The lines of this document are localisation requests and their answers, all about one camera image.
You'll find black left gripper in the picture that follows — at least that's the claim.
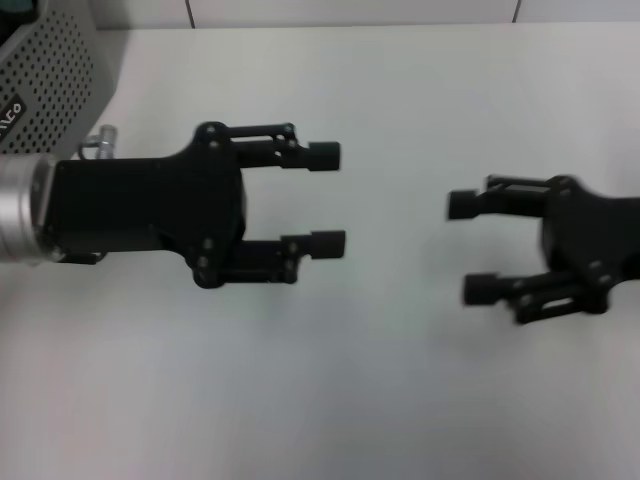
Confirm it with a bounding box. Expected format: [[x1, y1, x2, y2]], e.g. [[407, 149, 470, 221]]
[[32, 121, 250, 290]]

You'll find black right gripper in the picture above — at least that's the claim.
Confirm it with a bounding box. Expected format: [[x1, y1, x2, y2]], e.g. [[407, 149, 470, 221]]
[[447, 174, 640, 326]]

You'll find grey perforated storage box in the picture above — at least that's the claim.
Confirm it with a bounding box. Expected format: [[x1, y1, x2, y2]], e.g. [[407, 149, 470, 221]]
[[0, 0, 125, 157]]

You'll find silver left wrist connector knob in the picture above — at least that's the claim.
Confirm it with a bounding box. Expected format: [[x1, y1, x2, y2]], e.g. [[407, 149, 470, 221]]
[[78, 124, 120, 162]]

